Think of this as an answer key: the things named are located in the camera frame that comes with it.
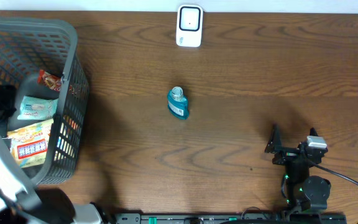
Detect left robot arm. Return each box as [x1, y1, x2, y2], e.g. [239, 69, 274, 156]
[0, 135, 108, 223]

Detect yellow snack chip bag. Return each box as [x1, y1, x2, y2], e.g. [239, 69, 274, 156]
[7, 119, 53, 168]

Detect orange chocolate bar wrapper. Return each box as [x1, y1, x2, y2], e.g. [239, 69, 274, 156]
[37, 70, 62, 92]

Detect blue mouthwash bottle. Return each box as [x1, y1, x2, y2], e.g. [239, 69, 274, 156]
[167, 86, 189, 119]

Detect white barcode scanner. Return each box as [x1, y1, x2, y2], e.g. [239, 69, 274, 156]
[176, 4, 204, 48]

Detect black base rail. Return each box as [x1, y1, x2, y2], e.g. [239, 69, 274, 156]
[113, 211, 347, 224]

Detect grey plastic mesh basket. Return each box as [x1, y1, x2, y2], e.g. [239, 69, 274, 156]
[0, 17, 90, 184]

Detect teal wet wipes pack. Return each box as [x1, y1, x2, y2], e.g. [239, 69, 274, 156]
[17, 96, 58, 121]

